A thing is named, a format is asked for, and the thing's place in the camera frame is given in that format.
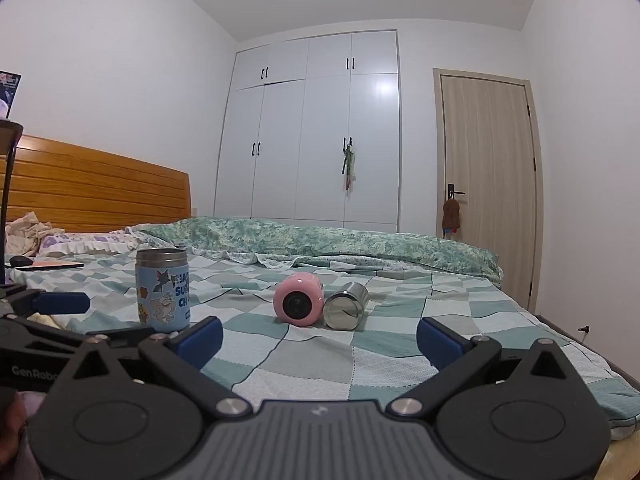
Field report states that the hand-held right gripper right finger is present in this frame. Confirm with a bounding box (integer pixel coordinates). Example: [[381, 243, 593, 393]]
[[385, 316, 576, 418]]

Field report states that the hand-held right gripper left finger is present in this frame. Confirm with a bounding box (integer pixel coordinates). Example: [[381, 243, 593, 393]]
[[70, 316, 253, 418]]

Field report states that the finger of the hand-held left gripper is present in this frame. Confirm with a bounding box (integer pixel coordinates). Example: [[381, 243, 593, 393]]
[[6, 285, 92, 317], [84, 326, 157, 350]]

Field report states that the stainless steel cup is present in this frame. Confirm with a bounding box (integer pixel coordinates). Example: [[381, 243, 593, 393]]
[[322, 281, 370, 331]]

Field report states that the blue cartoon print cup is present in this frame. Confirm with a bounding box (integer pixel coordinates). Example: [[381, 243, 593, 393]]
[[135, 247, 192, 334]]

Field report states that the pale yellow cloth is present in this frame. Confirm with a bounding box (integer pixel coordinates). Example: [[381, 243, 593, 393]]
[[27, 311, 68, 330]]

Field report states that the purple floral pillow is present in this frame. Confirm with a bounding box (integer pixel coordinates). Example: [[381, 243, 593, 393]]
[[39, 229, 147, 257]]

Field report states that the cream crumpled cloth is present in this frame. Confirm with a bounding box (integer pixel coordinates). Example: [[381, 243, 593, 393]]
[[4, 211, 67, 257]]

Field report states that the checkered bed sheet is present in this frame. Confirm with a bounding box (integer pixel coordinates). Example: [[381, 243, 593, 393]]
[[0, 247, 640, 441]]

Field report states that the brown plush pendant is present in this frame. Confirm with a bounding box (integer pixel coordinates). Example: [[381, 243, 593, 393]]
[[441, 198, 462, 237]]

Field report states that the black lamp stand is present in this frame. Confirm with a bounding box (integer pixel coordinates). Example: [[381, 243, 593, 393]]
[[0, 119, 25, 283]]

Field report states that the green floral quilt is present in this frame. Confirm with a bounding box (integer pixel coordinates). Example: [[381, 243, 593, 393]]
[[127, 216, 504, 283]]

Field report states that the light wooden door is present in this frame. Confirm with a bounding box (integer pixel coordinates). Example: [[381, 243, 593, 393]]
[[432, 68, 545, 312]]

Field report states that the green hanging ornament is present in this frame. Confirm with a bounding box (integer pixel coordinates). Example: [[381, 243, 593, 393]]
[[341, 139, 358, 192]]

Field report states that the white wardrobe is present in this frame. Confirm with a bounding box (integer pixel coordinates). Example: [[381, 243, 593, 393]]
[[213, 30, 403, 234]]

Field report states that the wooden bed frame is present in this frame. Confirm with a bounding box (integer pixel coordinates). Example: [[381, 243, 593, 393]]
[[0, 133, 640, 480]]

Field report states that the wall poster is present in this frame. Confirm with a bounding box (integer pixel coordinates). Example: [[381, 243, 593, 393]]
[[0, 70, 22, 120]]

